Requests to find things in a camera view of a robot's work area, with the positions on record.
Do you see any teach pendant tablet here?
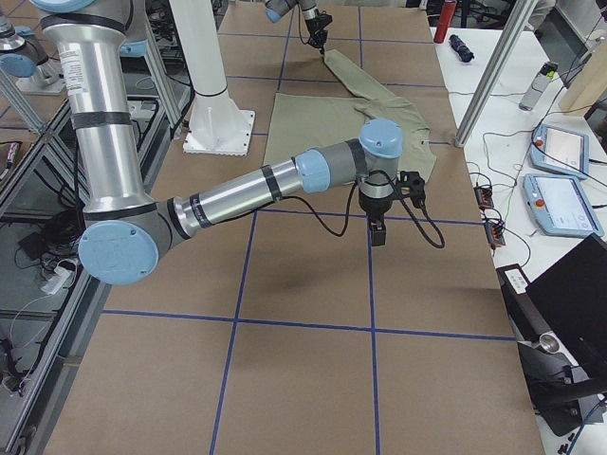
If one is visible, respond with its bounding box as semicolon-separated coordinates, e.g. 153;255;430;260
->
529;123;589;179
523;173;604;238

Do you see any aluminium frame rail structure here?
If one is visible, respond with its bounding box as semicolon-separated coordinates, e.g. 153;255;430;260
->
0;70;191;455

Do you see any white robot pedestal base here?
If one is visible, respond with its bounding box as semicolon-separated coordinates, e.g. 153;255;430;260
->
170;0;255;156

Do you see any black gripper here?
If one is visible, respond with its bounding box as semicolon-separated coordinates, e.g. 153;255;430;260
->
359;182;394;246
304;12;332;53

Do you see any red cylinder bottle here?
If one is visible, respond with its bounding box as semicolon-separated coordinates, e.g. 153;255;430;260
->
433;0;457;44

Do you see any folded dark blue umbrella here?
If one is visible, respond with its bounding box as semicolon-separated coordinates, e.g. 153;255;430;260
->
449;34;474;64

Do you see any olive green long-sleeve shirt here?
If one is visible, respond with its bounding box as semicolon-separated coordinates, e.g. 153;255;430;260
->
264;49;436;181

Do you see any white power strip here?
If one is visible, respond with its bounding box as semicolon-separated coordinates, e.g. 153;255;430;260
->
40;265;76;295

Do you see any upper teach pendant tablet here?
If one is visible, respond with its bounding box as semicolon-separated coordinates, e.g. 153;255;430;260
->
529;123;589;179

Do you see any lower teach pendant tablet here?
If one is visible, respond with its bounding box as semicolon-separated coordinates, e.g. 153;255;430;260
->
523;173;604;238

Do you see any clear water bottle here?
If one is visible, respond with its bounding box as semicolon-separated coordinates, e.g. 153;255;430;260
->
519;61;559;111

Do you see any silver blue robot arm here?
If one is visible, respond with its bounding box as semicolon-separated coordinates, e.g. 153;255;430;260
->
36;1;403;285
265;0;333;55

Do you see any small orange black electronics box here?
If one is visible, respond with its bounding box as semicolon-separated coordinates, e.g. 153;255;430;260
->
473;185;494;209

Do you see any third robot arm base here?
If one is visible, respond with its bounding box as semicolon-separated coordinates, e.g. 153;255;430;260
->
1;12;64;95

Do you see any aluminium frame post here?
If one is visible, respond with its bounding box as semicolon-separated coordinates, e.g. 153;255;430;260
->
454;0;537;148

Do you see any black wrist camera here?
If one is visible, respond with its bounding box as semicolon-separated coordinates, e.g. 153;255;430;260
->
396;171;426;209

